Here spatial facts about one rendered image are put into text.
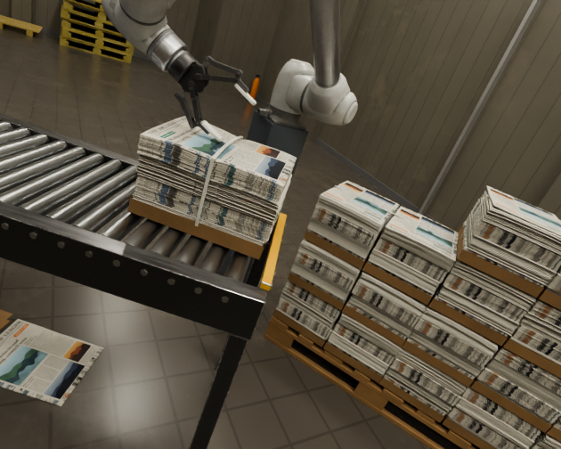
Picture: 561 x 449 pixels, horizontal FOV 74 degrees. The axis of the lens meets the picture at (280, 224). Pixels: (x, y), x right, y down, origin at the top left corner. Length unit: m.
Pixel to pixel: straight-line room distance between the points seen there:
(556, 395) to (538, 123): 3.04
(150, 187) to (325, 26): 0.80
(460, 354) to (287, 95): 1.28
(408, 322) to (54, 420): 1.34
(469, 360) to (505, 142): 3.09
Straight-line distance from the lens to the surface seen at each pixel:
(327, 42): 1.46
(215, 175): 0.94
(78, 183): 1.22
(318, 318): 1.80
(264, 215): 0.94
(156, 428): 1.59
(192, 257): 0.96
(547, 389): 1.79
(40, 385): 1.69
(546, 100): 4.42
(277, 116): 1.75
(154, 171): 1.00
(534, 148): 4.34
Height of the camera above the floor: 1.33
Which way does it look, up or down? 25 degrees down
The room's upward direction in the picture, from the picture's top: 20 degrees clockwise
